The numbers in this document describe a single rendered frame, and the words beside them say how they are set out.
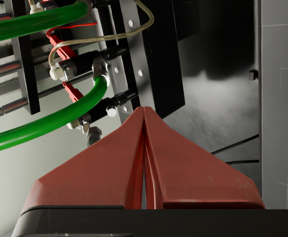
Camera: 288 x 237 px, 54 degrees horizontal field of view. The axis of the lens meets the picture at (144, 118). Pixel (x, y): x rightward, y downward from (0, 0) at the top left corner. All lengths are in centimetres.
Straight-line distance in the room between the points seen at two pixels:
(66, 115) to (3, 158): 49
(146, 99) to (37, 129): 28
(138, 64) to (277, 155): 25
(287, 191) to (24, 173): 57
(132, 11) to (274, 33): 21
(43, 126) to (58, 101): 51
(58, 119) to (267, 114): 27
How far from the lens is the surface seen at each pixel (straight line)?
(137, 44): 47
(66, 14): 26
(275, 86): 39
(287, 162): 43
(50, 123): 25
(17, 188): 77
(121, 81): 53
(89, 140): 38
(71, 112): 26
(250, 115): 57
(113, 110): 45
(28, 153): 75
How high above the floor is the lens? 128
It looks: 35 degrees down
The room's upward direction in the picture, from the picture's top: 121 degrees counter-clockwise
